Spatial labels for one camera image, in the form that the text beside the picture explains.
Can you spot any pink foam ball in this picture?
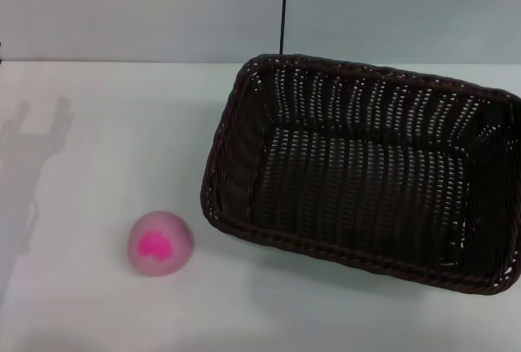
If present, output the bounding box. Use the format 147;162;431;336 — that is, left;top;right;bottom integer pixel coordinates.
128;209;196;279

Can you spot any black woven wicker basket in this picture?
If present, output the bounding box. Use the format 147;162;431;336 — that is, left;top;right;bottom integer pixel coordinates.
199;53;521;297

